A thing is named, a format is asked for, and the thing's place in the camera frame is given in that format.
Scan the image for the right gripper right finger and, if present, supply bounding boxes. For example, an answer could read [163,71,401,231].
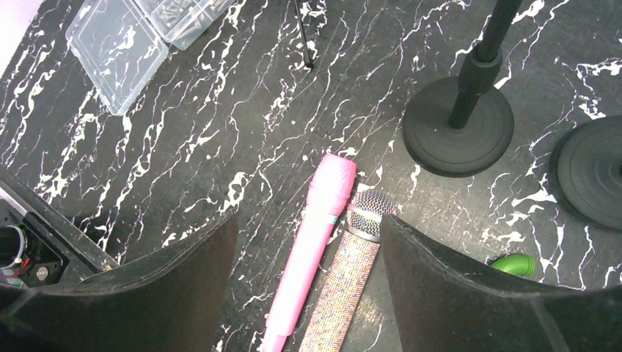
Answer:
[381,216,621,351]

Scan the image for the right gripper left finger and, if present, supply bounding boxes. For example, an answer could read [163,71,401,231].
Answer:
[1,213,238,351]

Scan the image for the rhinestone glitter microphone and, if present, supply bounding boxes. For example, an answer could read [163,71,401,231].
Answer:
[299,189,397,351]

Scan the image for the pink microphone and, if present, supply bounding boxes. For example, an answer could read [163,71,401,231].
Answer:
[261,154,356,351]

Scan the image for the black round-base clip stand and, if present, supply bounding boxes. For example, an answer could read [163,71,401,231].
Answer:
[548,115,621,232]

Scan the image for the green plastic tool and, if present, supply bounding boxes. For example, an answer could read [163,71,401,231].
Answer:
[490,254,535,277]

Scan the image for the clear plastic screw box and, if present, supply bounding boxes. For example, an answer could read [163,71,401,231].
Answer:
[65,0,233,116]

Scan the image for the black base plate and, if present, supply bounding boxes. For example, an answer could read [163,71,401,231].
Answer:
[1,166,119,285]

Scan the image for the black round-base shock-mount stand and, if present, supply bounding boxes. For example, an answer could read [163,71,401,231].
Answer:
[402,1,522,178]

